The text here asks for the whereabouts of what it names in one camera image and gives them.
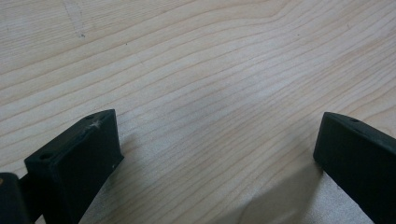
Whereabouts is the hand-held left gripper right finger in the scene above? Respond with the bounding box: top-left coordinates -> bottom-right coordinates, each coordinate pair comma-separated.
313,111 -> 396,224

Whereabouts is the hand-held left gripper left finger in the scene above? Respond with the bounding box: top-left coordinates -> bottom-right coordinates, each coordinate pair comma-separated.
23,108 -> 125,224

